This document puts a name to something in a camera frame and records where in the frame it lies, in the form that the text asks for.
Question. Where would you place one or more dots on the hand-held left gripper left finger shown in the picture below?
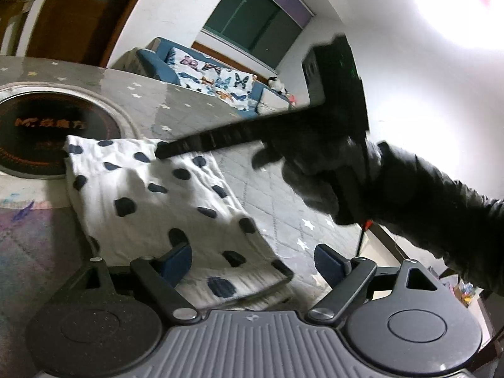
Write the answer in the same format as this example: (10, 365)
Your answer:
(175, 264)

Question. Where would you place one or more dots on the green framed window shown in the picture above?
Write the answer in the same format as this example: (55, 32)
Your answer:
(252, 23)

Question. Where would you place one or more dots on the butterfly print pillow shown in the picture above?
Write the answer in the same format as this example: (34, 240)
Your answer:
(208, 75)

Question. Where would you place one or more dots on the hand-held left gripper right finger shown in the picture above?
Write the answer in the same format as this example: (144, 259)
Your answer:
(330, 264)

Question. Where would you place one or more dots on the brown wooden door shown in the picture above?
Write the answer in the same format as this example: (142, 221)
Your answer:
(71, 19)

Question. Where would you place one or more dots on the black round induction cooker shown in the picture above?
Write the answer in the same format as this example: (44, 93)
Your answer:
(59, 126)

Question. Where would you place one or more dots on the grey star quilted table cover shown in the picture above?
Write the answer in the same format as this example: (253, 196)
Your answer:
(267, 197)

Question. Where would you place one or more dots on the blue sofa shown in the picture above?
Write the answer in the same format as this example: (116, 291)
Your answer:
(157, 67)

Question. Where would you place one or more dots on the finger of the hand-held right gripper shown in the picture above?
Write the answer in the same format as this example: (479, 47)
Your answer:
(220, 136)

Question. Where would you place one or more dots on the white navy polka dot pants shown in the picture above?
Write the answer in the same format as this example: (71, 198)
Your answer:
(149, 204)

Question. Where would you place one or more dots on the black white plush toy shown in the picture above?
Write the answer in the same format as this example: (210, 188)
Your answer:
(277, 83)

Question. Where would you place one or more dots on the person's right forearm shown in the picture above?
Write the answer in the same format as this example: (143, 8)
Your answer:
(433, 212)

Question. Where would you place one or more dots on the grey cushion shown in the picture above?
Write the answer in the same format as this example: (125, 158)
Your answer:
(275, 100)

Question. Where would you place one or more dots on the person's right hand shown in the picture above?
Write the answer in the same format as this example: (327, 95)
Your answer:
(315, 177)

